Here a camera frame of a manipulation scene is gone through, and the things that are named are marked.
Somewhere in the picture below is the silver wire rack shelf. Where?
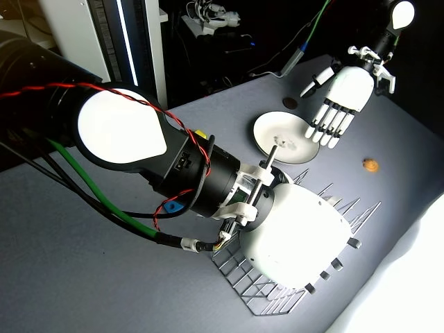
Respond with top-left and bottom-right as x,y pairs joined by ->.
211,169 -> 382,317

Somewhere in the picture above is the plain white plate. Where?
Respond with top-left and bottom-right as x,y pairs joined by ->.
253,110 -> 321,165

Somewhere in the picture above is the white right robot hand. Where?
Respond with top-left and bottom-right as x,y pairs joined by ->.
239,182 -> 364,302

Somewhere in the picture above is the white spare robot hand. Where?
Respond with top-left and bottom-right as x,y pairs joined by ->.
180,0 -> 243,38

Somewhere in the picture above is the thin green background cable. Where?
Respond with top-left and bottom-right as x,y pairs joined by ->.
301,0 -> 332,53

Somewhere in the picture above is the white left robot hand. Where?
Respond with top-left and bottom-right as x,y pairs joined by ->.
300,64 -> 376,149

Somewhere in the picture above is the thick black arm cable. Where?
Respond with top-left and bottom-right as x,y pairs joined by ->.
0,138 -> 230,253

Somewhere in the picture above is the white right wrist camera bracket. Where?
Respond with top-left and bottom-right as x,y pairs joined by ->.
211,144 -> 289,240

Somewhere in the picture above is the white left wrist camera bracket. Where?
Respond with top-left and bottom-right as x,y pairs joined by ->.
348,44 -> 397,95

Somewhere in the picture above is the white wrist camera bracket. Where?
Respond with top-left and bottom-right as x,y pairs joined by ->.
348,44 -> 397,95
211,144 -> 289,240

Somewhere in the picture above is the grey cable adapter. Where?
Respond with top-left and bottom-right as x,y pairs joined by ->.
280,48 -> 306,77

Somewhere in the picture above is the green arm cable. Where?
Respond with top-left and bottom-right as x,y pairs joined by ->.
46,138 -> 164,241

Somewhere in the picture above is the red black twisted wire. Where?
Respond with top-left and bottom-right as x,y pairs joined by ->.
0,82 -> 213,230

